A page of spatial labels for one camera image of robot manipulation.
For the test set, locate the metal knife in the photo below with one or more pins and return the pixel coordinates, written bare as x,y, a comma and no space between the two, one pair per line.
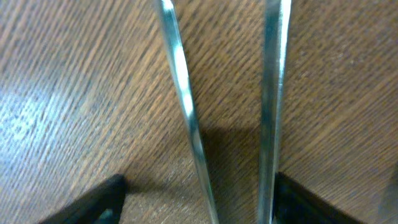
180,75
276,29

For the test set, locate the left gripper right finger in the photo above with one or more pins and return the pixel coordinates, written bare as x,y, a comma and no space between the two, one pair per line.
293,203

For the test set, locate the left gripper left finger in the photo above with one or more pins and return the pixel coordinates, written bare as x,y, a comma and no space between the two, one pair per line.
101,204

